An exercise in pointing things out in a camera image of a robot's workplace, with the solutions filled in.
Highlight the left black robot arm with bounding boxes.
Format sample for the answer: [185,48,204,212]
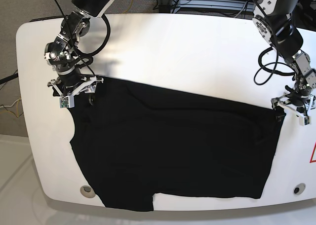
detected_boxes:
[44,0,316,125]

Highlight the red warning sticker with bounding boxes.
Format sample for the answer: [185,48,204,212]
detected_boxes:
[310,144,316,163]

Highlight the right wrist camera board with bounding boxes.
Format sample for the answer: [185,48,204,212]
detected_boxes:
[59,95,75,108]

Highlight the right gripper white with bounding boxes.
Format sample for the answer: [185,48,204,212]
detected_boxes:
[47,75,104,97]

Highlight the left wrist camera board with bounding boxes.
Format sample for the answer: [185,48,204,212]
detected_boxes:
[299,115,312,126]

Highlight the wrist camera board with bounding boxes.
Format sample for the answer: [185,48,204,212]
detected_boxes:
[299,115,312,126]
[59,95,75,108]

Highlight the black T-shirt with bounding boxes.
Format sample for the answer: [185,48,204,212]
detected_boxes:
[66,76,287,212]

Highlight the yellow cable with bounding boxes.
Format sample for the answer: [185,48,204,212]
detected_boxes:
[123,0,135,14]

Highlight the white floor cable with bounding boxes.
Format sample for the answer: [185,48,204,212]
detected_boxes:
[0,98,23,112]

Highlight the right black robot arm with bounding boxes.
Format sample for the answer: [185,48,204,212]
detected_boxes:
[45,0,285,126]

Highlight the aluminium frame rail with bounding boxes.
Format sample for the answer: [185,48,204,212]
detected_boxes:
[171,0,254,15]

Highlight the table cable grommet hole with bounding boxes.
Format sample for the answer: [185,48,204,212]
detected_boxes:
[293,183,306,195]

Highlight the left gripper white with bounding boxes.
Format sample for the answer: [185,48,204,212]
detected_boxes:
[271,94,316,118]

